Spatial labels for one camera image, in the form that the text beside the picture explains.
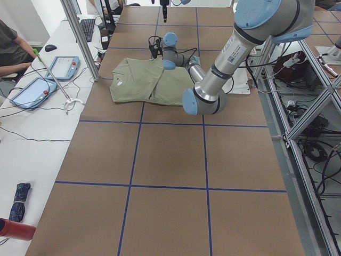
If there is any far blue teach pendant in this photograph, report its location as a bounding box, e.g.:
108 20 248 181
50 56 80 81

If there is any seated person in grey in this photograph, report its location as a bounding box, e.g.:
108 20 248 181
1 20 37 82

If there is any blue teach pendant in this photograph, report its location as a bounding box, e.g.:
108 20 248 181
10 77 57 110
50 56 80 81

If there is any black computer keyboard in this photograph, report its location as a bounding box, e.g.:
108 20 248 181
80 19 95 42

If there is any red water bottle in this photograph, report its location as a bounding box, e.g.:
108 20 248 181
1 218 36 241

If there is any black computer mouse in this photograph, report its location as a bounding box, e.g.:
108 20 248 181
44 44 57 52

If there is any folded dark blue umbrella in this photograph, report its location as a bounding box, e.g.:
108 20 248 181
9 183 31 222

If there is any aluminium frame post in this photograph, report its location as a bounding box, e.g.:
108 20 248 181
60 0 100 82

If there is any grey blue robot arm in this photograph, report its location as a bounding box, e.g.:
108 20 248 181
148 32 206 83
182 1 315 115

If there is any green-tipped metal grabber stick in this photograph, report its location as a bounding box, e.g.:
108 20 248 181
33 49 84 114

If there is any brown control box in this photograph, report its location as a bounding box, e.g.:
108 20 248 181
273 51 322 91

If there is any near blue teach pendant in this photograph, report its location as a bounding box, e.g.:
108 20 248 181
10 77 57 110

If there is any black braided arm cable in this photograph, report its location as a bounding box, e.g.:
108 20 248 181
148 36 198 61

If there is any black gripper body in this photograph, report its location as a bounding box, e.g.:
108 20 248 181
149 43 162 59

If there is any olive green long-sleeve shirt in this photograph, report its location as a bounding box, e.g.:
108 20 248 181
110 58 194 106

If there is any aluminium extrusion frame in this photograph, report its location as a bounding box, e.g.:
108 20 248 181
247 37 340 255

